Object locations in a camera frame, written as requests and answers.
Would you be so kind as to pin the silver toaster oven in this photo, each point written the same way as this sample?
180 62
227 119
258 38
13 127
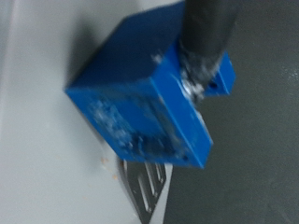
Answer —
31 124

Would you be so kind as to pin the metal spatula with blue block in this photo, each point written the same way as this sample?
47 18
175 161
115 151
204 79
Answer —
140 93

